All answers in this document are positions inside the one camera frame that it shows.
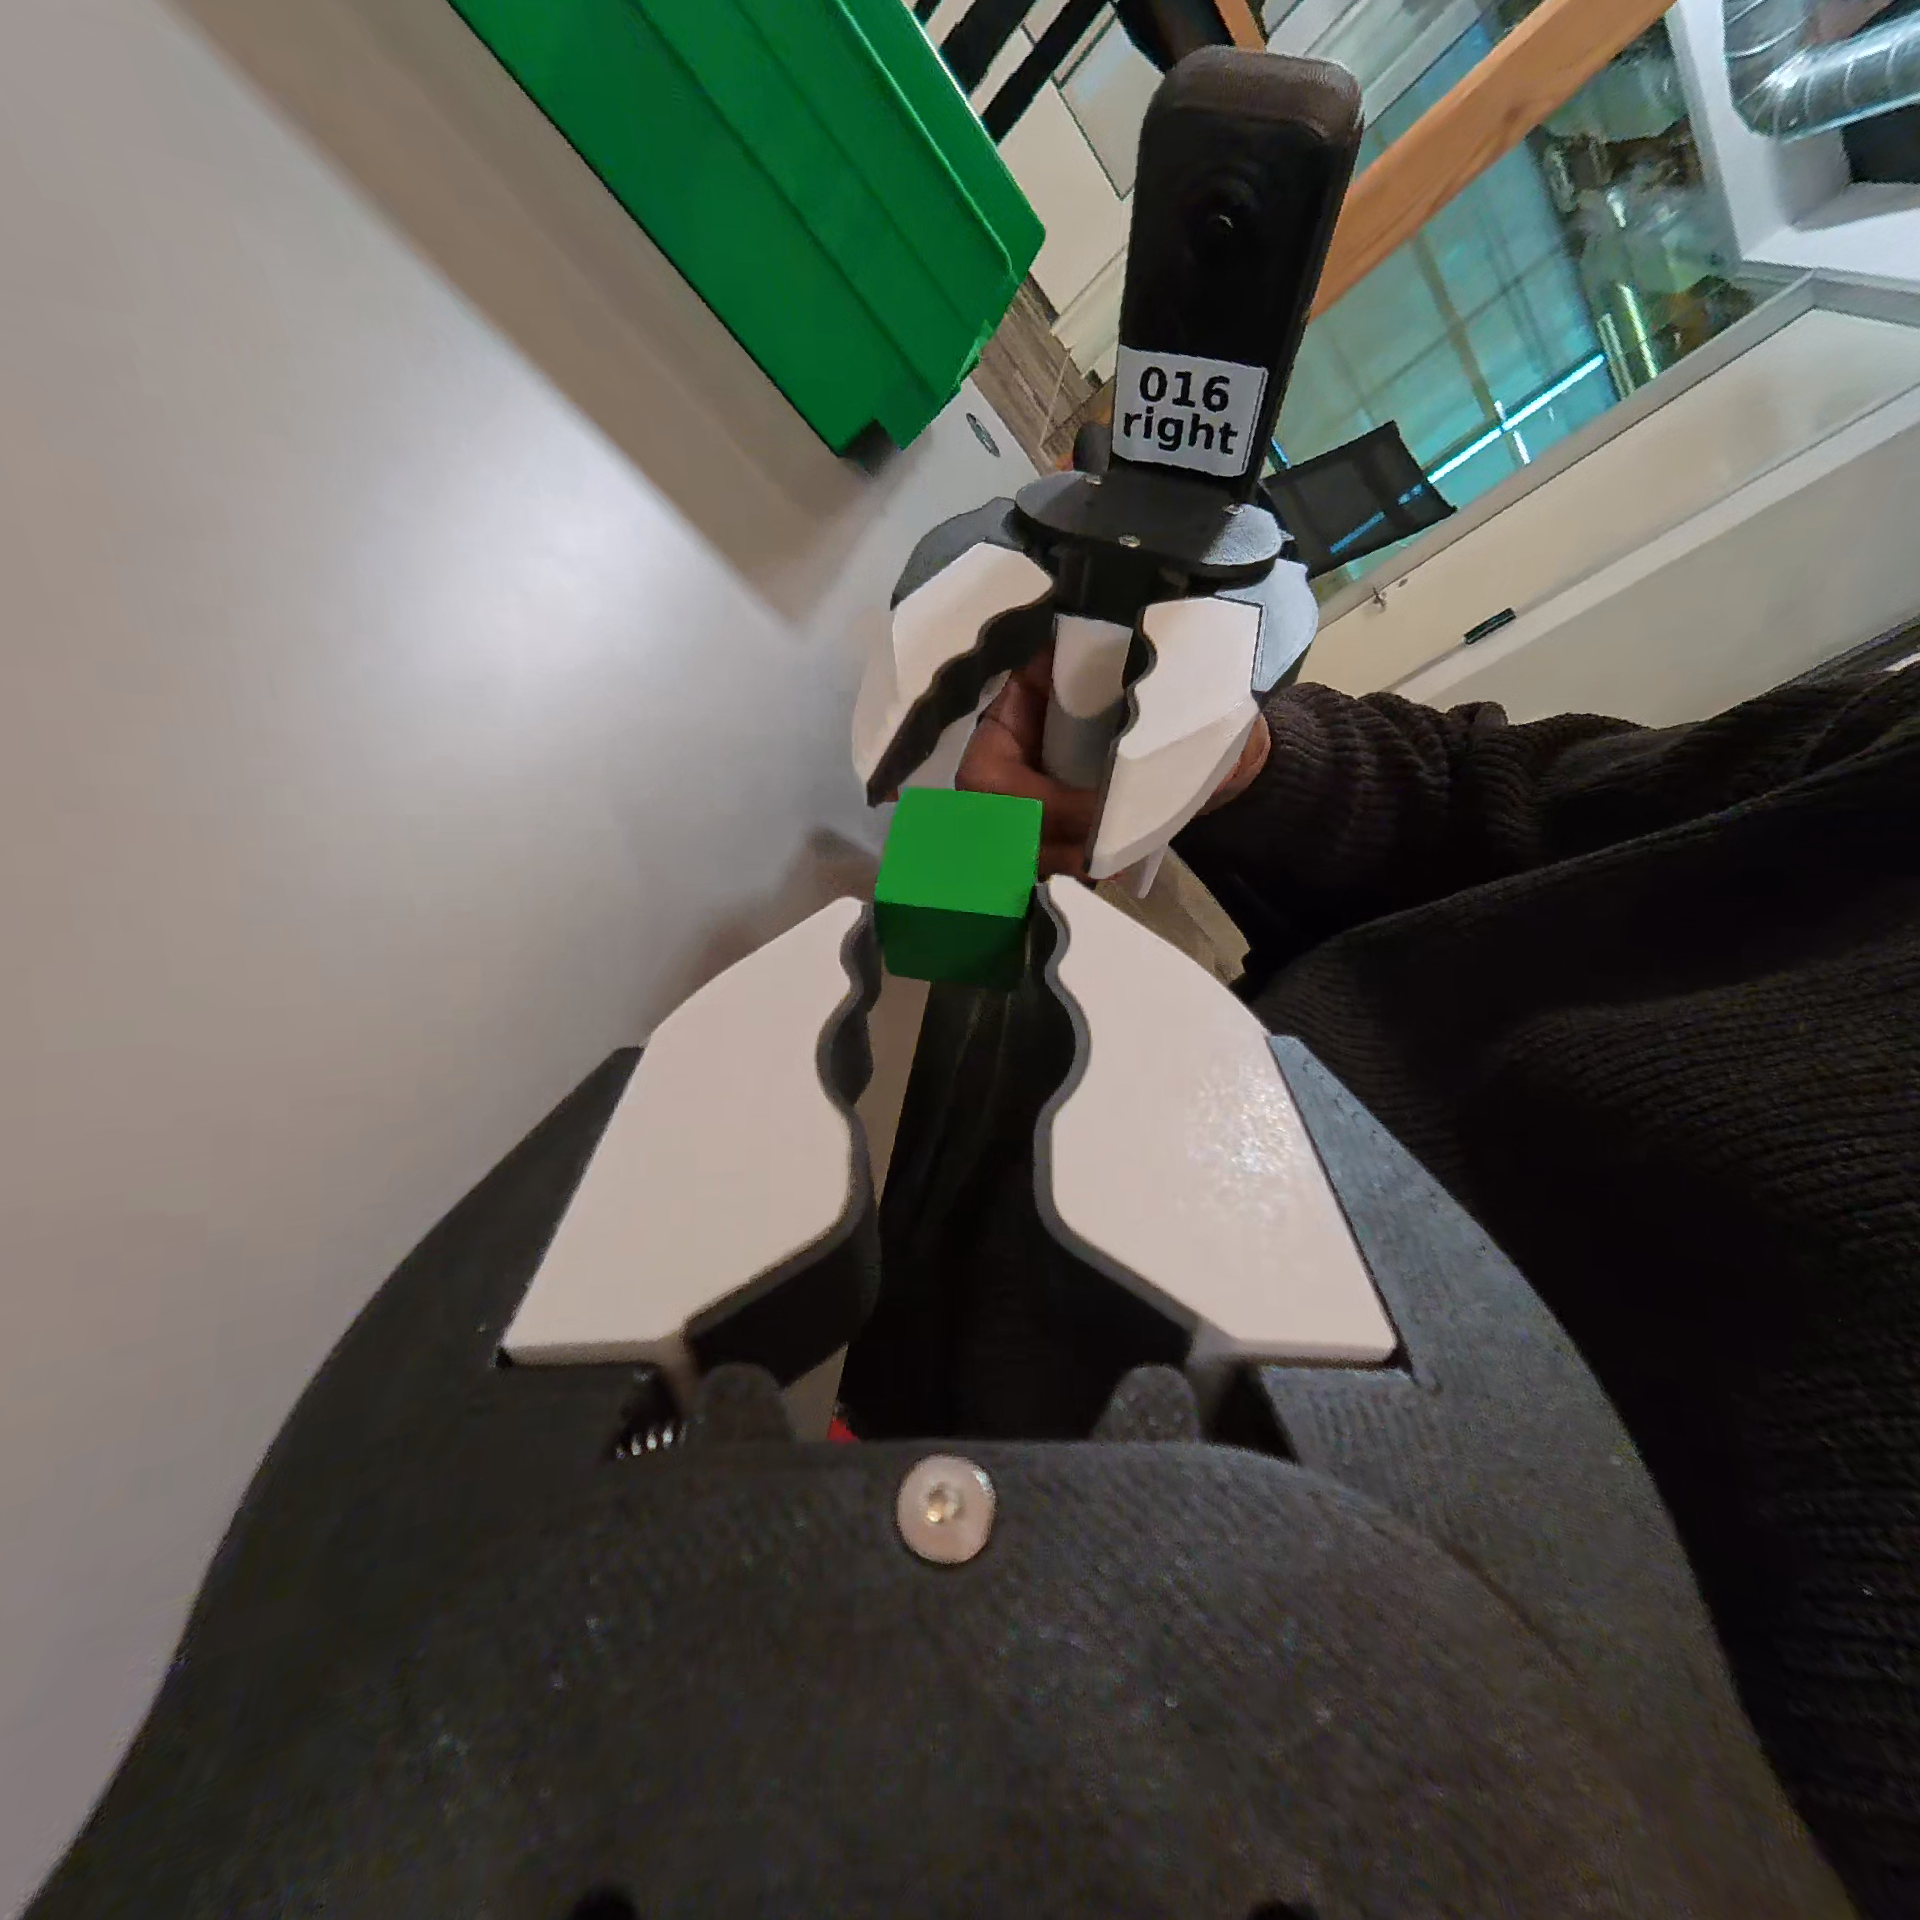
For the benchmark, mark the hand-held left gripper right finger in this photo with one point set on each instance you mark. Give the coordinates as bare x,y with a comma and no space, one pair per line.
1215,1186

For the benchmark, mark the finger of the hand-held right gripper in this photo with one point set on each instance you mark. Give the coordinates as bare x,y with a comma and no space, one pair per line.
1194,704
938,646

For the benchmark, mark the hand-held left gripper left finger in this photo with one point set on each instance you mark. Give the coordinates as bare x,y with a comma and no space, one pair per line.
704,1171

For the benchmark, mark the small green cube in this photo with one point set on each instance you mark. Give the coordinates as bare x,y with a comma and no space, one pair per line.
954,870

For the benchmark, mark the green plastic bin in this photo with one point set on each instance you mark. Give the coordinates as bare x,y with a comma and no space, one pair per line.
781,196

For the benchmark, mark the person's right forearm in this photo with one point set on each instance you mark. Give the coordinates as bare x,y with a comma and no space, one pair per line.
1382,810

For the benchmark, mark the grey desk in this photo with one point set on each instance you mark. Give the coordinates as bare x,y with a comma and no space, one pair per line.
301,751

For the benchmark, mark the person's right hand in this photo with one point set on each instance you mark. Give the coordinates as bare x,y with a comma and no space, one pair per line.
1005,751

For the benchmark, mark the wooden railing beam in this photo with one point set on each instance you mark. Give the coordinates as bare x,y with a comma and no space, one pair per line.
1471,135

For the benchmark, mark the person's black sweater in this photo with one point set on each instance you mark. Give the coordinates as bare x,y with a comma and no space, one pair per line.
1650,1126

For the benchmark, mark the silver ventilation ducts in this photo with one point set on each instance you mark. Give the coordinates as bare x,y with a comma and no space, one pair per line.
1816,68

